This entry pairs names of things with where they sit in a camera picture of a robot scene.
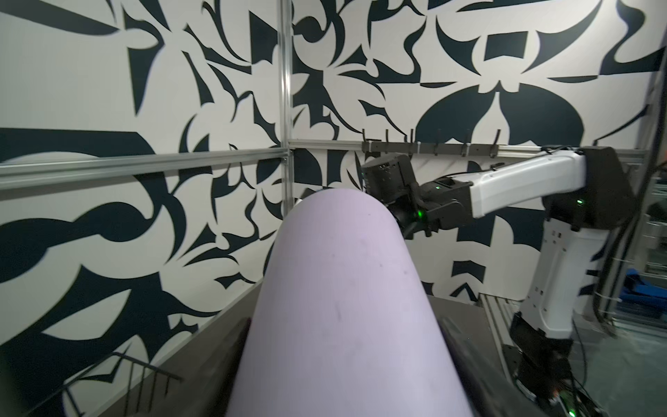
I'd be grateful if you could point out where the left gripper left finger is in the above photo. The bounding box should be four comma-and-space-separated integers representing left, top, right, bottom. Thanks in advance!
145, 317, 252, 417

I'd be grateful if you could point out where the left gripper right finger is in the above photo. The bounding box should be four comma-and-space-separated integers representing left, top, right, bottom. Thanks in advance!
439, 318, 545, 417

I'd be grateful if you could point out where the lavender cup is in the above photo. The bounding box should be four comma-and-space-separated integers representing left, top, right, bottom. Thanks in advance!
227, 189, 472, 416

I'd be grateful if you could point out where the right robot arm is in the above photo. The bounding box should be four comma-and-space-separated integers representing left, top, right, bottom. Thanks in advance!
361, 147, 635, 401

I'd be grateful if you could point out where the black wire dish rack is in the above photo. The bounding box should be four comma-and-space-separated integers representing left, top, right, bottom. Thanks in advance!
26, 352, 185, 416

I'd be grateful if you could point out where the grey wall hook rail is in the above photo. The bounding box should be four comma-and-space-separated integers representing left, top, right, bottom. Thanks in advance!
361, 130, 501, 158

